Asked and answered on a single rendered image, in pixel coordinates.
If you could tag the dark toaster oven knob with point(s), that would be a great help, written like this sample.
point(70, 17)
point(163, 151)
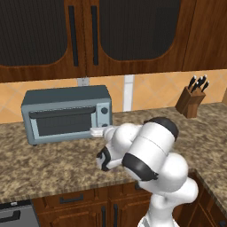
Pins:
point(104, 110)

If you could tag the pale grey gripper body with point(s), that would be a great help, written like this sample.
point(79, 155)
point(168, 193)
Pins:
point(96, 132)

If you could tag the wooden drawer front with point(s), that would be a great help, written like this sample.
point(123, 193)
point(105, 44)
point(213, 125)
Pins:
point(124, 189)
point(53, 201)

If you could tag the grey dishwasher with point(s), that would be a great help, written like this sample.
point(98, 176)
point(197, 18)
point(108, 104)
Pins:
point(17, 217)

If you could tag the wooden knife block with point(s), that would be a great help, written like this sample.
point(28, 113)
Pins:
point(189, 103)

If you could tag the wooden corner base cupboard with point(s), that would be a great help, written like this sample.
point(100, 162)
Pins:
point(207, 209)

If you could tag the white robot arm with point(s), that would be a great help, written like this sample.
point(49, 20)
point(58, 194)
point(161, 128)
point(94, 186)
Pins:
point(153, 147)

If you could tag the wooden base cupboard door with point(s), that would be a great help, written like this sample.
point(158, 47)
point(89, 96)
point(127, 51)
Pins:
point(130, 212)
point(71, 217)

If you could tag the white wall outlet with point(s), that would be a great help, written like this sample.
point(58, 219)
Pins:
point(83, 81)

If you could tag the plain wooden cupboard panel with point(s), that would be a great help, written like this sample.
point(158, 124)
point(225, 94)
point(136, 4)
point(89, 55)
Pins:
point(207, 32)

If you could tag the grey-blue toaster oven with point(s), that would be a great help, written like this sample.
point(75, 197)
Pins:
point(65, 96)

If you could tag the wooden cupboard door dark glass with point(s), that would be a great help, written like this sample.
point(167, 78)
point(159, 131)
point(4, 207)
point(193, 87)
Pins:
point(32, 35)
point(139, 32)

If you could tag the toaster oven glass door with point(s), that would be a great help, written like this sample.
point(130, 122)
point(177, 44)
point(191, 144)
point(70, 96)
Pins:
point(63, 125)

